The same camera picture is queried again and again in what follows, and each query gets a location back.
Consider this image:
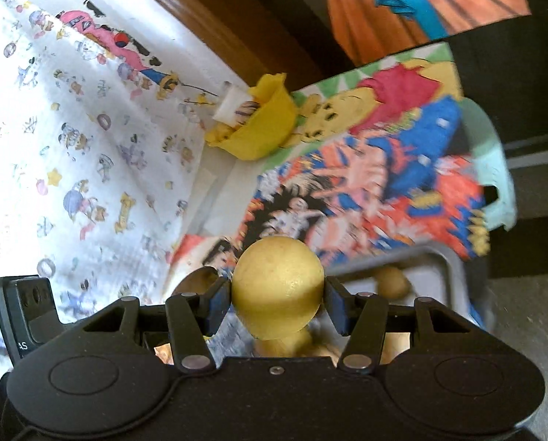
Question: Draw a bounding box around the mint green plastic stool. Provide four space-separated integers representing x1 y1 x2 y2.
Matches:
459 98 517 231

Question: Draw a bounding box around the yellow plastic bowl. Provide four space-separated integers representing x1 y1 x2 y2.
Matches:
204 73 298 161

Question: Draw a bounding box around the white cartoon print tablecloth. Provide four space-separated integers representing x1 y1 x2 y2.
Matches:
0 0 239 377

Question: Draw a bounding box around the brown-green mango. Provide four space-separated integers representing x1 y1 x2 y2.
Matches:
171 266 218 296

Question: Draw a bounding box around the yellow-green mango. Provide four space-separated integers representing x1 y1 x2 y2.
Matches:
253 327 340 363

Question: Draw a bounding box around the orange cartoon wall poster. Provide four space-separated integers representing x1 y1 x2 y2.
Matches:
327 0 530 66

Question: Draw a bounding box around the stainless steel tray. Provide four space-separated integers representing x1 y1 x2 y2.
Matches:
318 242 472 333

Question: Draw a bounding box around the large yellow round fruit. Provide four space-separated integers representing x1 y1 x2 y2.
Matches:
231 236 325 340

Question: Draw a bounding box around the pale pepino melon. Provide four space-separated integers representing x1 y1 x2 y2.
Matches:
374 266 412 301

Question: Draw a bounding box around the colourful cartoon table mat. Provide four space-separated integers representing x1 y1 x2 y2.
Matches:
166 43 490 290

